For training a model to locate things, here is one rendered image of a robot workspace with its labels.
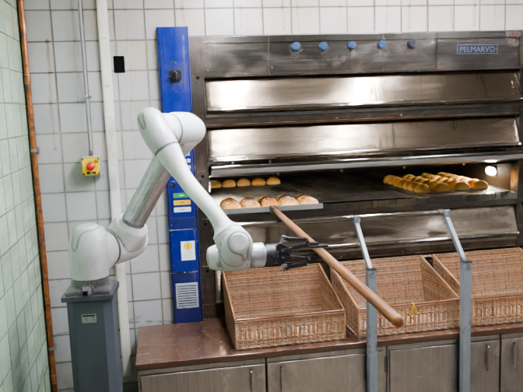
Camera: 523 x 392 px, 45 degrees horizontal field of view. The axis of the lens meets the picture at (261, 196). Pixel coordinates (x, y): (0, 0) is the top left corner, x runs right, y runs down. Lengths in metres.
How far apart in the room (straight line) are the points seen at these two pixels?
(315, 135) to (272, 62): 0.46
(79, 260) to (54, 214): 0.83
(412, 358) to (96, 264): 1.61
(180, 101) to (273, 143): 0.55
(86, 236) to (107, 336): 0.42
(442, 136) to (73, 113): 2.01
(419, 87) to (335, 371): 1.61
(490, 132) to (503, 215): 0.50
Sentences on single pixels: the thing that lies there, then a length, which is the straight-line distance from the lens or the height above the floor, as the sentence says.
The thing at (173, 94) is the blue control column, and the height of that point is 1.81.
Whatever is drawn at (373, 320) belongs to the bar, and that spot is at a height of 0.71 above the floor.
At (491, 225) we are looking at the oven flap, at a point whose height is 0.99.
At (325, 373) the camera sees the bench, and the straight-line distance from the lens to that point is 3.18.
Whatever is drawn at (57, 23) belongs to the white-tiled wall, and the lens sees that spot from 3.41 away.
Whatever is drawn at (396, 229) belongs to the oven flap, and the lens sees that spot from 3.67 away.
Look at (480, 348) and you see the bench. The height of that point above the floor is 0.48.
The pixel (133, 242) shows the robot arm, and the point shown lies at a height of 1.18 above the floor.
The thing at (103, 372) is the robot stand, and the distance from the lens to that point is 2.76.
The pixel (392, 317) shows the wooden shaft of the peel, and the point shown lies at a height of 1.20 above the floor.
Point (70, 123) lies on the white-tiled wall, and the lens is 3.38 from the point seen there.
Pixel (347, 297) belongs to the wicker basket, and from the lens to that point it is 3.31.
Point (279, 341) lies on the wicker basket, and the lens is 3.11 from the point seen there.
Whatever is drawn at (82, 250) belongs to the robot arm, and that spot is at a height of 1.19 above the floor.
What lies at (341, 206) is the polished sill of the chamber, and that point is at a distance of 3.54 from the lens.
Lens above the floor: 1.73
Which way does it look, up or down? 8 degrees down
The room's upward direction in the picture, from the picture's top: 2 degrees counter-clockwise
